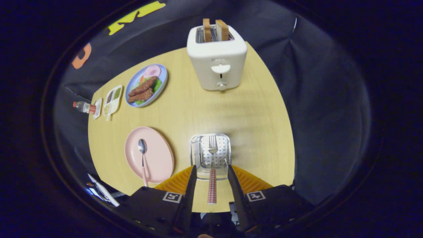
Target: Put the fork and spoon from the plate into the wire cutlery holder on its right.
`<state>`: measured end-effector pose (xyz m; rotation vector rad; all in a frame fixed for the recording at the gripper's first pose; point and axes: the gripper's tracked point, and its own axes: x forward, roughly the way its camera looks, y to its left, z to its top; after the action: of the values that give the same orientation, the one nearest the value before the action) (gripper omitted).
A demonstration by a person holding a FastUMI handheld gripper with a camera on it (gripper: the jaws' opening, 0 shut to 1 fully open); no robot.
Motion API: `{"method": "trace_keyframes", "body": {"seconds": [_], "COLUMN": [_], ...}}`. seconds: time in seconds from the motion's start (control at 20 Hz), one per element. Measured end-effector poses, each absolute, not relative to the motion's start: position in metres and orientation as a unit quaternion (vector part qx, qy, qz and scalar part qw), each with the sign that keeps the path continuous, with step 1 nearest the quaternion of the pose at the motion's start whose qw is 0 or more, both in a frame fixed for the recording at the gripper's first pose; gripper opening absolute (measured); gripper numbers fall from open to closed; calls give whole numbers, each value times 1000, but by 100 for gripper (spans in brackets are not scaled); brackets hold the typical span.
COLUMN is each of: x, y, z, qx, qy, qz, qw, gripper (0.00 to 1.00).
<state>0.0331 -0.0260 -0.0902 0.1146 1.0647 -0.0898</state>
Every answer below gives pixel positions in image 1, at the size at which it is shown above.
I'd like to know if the pink ham slice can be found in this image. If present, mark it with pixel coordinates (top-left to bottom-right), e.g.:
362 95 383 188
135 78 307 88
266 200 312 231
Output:
143 65 162 79

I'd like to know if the white toaster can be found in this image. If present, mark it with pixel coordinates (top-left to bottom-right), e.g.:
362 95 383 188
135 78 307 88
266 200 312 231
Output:
187 24 248 91

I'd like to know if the fork with red checked handle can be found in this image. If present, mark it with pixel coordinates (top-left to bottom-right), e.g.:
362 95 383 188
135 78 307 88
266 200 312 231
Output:
207 136 218 204

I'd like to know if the pink plate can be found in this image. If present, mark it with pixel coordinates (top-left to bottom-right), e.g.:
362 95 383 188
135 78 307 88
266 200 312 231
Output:
125 126 174 184

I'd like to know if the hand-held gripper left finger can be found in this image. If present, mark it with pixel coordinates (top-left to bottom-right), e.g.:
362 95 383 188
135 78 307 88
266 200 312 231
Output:
117 165 198 237

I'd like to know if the thick toast slice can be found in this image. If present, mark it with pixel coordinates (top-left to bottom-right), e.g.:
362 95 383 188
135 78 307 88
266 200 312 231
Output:
215 20 230 41

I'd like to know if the metal wire basket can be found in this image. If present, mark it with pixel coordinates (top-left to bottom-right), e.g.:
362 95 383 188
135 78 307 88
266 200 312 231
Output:
190 133 232 180

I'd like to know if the short brown meat strip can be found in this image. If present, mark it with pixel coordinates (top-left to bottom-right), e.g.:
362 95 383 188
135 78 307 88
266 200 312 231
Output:
128 88 154 103

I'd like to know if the spoon with red checked handle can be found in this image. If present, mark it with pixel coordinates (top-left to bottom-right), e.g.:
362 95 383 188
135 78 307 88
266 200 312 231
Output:
138 139 149 187

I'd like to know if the white divided condiment tray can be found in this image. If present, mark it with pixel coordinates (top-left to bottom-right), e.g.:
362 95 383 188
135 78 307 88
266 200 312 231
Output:
103 85 123 121

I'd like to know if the blue plate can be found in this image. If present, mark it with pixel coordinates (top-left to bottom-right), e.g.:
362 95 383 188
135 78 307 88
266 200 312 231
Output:
125 63 168 108

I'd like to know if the long brown meat strip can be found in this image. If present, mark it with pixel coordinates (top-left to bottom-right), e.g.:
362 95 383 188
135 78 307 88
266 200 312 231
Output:
128 76 158 97

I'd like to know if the white table frame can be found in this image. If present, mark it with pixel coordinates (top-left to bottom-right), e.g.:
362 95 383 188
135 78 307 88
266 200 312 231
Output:
87 174 120 208

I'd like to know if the black backdrop cloth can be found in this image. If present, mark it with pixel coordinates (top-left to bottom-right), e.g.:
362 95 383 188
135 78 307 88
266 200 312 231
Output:
53 0 372 205

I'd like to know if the clear bottle with red label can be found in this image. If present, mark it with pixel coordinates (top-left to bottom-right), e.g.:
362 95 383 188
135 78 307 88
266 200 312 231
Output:
73 101 96 115

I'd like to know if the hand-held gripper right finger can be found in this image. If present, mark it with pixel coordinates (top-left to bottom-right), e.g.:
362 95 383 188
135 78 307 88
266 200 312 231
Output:
227 165 314 233

